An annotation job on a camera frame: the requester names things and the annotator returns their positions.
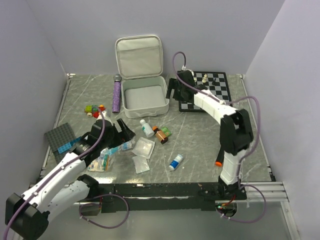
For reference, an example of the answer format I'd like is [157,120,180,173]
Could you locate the blue packets plastic bag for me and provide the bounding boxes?
[108,139,135,155]

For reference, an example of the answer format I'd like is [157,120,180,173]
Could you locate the white green pill bottle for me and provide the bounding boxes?
[139,119,155,138]

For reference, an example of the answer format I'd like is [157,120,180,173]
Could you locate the large gauze plastic bag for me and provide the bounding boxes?
[132,137,155,159]

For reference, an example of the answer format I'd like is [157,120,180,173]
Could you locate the brown bottle orange cap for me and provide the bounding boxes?
[152,126,168,145]

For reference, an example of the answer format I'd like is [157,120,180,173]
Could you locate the small green medicine box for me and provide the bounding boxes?
[160,126,172,137]

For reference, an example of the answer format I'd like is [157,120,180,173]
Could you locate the white medicine kit case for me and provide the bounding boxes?
[115,35,170,119]

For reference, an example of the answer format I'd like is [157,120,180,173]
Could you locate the white blue pill bottle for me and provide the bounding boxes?
[168,154,184,171]

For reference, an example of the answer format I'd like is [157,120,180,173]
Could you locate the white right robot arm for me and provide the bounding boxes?
[166,69,254,200]

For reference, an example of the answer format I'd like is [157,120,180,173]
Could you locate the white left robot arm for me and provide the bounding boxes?
[3,116,136,240]

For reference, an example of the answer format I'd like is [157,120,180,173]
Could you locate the purple glitter microphone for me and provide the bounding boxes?
[112,74,122,113]

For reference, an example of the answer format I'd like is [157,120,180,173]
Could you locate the white chess piece tall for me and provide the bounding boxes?
[202,74,208,83]

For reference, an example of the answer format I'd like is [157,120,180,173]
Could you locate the bandage box plastic bag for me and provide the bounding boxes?
[87,148,115,173]

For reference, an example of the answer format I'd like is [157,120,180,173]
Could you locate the colourful toy brick car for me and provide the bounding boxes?
[84,104,106,119]

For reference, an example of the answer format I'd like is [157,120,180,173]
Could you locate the black chess piece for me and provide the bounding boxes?
[212,78,217,86]

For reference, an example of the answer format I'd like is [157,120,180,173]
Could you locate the small gauze zip bag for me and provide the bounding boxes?
[132,156,150,174]

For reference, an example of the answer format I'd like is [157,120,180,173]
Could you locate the black white chessboard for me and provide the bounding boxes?
[178,71,232,113]

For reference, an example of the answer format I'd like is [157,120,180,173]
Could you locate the blue toy brick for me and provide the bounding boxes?
[57,137,81,154]

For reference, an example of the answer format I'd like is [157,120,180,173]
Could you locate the grey brick baseplate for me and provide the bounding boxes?
[44,123,76,164]

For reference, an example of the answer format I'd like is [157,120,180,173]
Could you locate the black marker orange cap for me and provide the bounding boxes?
[215,147,224,167]

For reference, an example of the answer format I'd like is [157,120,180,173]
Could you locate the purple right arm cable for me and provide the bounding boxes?
[172,51,267,224]

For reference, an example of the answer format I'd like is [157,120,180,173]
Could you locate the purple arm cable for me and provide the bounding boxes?
[172,51,267,224]
[0,107,130,240]

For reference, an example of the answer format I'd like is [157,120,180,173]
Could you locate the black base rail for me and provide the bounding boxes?
[78,182,247,213]

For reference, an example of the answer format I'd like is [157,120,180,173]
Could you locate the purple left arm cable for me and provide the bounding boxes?
[0,107,130,240]

